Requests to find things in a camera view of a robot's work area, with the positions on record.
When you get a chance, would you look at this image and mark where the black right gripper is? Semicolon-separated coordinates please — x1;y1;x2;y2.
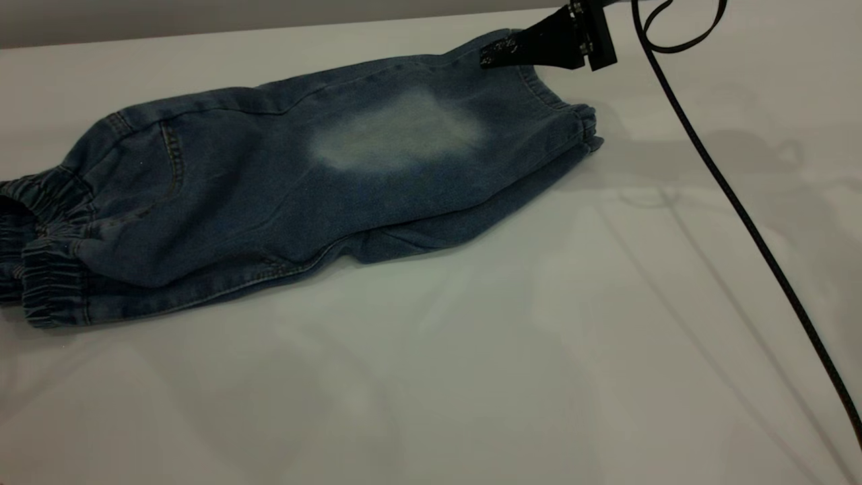
479;0;618;73

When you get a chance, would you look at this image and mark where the blue denim shorts basketball print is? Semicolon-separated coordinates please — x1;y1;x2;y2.
0;28;605;330

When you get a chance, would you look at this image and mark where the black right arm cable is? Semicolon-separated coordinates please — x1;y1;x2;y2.
631;0;862;451

